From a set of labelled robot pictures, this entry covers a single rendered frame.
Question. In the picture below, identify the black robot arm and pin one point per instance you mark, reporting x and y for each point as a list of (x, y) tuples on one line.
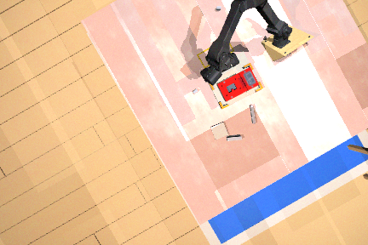
[(219, 49)]

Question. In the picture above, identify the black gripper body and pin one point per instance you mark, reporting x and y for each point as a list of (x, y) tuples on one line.
[(235, 62)]

